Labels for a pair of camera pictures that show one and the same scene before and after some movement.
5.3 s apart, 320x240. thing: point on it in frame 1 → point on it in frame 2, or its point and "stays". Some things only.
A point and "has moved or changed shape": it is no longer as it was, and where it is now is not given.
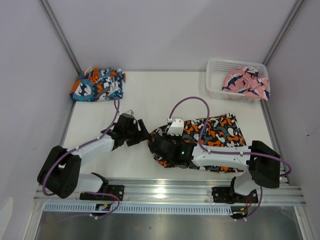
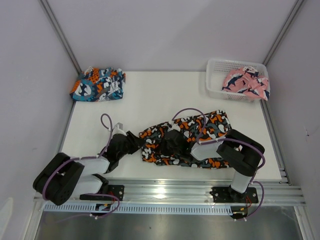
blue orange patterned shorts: x=96 y=84 stays
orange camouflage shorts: x=221 y=131 has moved or changed shape
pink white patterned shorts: x=246 y=80 stays
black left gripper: x=141 y=135 → x=136 y=143
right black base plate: x=229 y=195 stays
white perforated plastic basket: x=215 y=69 stays
